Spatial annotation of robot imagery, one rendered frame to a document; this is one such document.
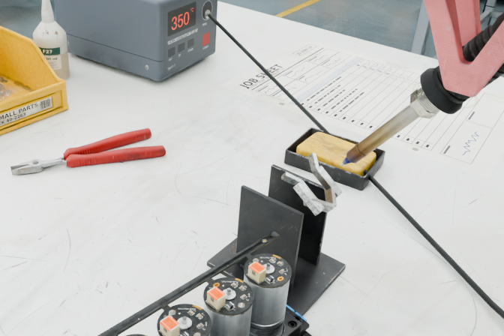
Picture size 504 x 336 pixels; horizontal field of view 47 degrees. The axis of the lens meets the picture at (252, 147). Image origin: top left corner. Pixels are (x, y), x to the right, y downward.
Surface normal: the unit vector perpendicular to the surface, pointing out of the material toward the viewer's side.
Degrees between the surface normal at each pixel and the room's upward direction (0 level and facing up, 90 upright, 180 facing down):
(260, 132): 0
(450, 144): 0
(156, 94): 0
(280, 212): 90
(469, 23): 87
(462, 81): 101
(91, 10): 90
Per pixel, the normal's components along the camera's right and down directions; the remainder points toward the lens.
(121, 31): -0.49, 0.41
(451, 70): -0.59, 0.52
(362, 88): 0.07, -0.86
